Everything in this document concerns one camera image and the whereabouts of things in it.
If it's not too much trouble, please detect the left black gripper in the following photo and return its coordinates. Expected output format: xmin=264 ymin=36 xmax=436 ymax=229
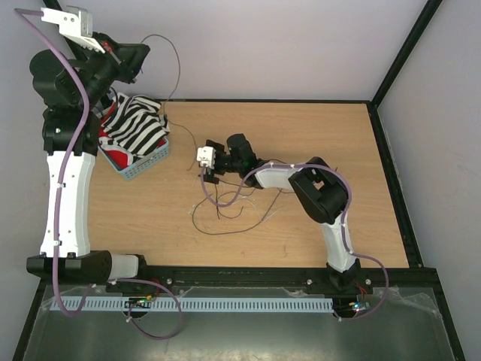
xmin=75 ymin=32 xmax=148 ymax=111

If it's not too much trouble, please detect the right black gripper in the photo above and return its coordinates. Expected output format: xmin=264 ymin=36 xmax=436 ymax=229
xmin=201 ymin=140 xmax=243 ymax=184

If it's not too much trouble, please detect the black wire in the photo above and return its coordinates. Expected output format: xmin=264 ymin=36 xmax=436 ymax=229
xmin=141 ymin=34 xmax=198 ymax=172

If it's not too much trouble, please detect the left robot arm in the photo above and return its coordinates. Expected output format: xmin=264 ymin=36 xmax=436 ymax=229
xmin=26 ymin=33 xmax=150 ymax=292

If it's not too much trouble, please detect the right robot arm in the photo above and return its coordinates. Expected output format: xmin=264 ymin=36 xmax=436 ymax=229
xmin=196 ymin=133 xmax=360 ymax=293

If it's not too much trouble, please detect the black white striped cloth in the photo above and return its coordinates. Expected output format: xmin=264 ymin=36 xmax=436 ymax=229
xmin=98 ymin=93 xmax=170 ymax=158

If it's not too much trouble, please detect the light blue plastic basket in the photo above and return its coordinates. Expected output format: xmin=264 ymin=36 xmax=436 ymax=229
xmin=98 ymin=137 xmax=170 ymax=181

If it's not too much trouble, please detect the red cloth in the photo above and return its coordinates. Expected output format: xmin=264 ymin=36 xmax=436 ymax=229
xmin=98 ymin=108 xmax=170 ymax=170

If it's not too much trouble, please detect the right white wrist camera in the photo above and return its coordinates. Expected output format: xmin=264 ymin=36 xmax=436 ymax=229
xmin=196 ymin=146 xmax=216 ymax=169

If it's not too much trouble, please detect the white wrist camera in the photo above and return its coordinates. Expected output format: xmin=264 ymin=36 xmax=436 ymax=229
xmin=196 ymin=146 xmax=216 ymax=169
xmin=41 ymin=6 xmax=105 ymax=53

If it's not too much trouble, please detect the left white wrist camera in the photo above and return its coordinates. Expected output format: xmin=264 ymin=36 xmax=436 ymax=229
xmin=41 ymin=6 xmax=105 ymax=53

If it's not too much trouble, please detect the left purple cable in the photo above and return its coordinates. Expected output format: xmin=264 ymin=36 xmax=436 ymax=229
xmin=14 ymin=9 xmax=184 ymax=342

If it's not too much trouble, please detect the light blue slotted cable duct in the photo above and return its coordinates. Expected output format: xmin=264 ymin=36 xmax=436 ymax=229
xmin=50 ymin=297 xmax=334 ymax=313

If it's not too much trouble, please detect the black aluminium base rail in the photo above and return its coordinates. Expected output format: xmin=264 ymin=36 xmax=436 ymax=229
xmin=41 ymin=265 xmax=440 ymax=294

